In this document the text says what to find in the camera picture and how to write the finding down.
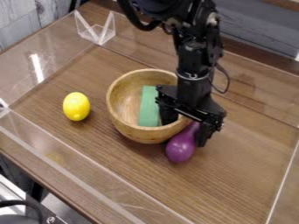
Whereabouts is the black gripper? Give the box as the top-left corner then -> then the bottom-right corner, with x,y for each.
155,85 -> 227,147

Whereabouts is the purple toy eggplant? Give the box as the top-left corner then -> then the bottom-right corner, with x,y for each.
166,122 -> 201,163

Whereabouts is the brown wooden bowl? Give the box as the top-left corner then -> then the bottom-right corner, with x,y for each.
107,68 -> 191,144

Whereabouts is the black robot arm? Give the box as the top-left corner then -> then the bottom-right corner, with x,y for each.
117,0 -> 227,147

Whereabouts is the green rectangular block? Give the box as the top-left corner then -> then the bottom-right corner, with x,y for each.
138,86 -> 161,127

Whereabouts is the yellow toy lemon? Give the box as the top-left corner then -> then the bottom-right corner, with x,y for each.
62,92 -> 91,121

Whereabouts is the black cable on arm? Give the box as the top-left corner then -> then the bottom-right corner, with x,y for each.
209,62 -> 231,95

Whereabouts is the clear acrylic tray enclosure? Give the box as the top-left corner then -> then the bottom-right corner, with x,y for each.
0,4 -> 299,224

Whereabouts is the clear acrylic corner bracket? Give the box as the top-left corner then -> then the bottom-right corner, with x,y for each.
74,10 -> 117,46

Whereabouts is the black cable lower left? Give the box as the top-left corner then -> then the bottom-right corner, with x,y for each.
0,199 -> 43,224

